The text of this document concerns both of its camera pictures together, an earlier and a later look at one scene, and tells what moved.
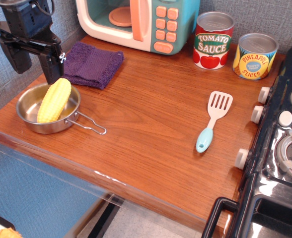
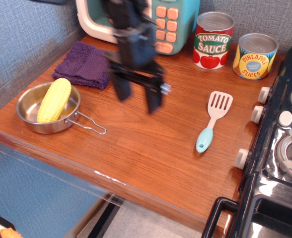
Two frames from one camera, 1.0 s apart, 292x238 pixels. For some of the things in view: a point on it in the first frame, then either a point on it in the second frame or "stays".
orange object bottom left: [8, 233] stays
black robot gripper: [28, 26] to [137, 61]
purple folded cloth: [85, 64] stays
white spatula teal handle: [218, 103] stays
